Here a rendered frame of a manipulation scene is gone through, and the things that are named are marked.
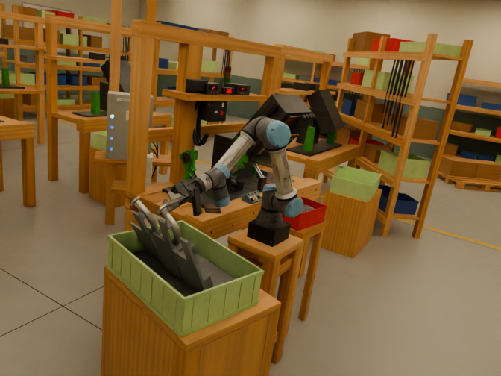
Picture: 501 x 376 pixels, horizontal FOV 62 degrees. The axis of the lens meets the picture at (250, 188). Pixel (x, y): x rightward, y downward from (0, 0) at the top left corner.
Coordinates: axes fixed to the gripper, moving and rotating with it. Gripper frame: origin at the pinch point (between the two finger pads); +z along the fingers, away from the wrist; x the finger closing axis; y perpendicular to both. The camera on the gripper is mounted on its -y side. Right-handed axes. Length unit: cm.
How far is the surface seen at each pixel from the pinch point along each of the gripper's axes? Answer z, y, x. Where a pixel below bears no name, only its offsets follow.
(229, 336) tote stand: 6, -57, -5
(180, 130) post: -77, 58, -83
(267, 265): -44, -48, -36
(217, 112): -105, 55, -74
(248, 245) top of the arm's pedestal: -44, -33, -40
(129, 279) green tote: 21.5, -13.5, -24.4
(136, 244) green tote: 6.0, 0.1, -39.7
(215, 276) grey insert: -9.3, -34.6, -18.9
